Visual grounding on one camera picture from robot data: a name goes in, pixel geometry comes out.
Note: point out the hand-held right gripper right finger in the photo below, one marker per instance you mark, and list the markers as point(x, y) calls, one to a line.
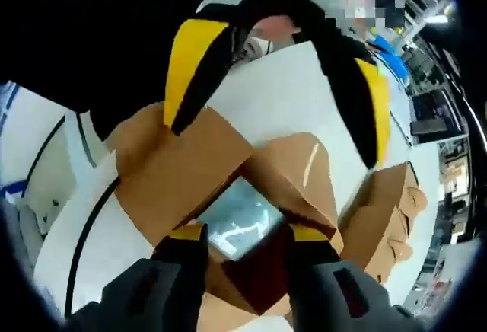
point(327, 290)

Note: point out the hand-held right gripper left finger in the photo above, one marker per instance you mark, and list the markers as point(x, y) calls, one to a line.
point(167, 286)

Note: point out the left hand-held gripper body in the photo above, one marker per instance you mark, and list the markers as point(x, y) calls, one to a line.
point(256, 47)

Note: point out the brown paper box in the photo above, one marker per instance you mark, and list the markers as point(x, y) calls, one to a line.
point(376, 248)
point(182, 172)
point(392, 195)

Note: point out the clear plastic item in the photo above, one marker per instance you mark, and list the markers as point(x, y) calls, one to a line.
point(243, 221)

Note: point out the dark computer monitor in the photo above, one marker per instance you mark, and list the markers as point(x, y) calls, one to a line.
point(437, 119)

